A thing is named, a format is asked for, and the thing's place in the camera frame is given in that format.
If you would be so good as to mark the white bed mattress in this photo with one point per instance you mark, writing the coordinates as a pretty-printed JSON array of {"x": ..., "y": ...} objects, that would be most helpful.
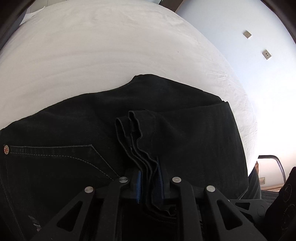
[{"x": 78, "y": 47}]

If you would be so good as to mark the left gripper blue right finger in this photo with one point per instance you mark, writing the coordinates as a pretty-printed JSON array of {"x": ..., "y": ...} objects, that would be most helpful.
[{"x": 164, "y": 182}]

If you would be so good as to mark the lower beige wall socket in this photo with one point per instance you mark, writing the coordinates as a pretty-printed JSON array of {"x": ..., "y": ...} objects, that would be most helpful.
[{"x": 266, "y": 54}]

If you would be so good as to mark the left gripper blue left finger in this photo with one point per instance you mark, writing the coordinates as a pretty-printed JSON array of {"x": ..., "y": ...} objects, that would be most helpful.
[{"x": 136, "y": 183}]

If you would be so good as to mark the black metal chair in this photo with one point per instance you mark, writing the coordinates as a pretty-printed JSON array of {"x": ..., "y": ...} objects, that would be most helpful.
[{"x": 271, "y": 172}]

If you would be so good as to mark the upper beige wall socket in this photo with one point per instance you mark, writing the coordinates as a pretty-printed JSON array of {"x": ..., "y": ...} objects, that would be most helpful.
[{"x": 247, "y": 34}]

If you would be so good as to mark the black denim pants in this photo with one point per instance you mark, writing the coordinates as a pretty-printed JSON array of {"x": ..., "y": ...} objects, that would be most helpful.
[{"x": 92, "y": 139}]

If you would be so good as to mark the person's dark trouser leg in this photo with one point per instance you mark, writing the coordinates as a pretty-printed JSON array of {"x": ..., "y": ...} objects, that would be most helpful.
[{"x": 254, "y": 190}]

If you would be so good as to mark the beige wall socket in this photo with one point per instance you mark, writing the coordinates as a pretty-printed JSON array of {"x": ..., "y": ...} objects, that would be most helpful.
[
  {"x": 247, "y": 34},
  {"x": 266, "y": 54}
]

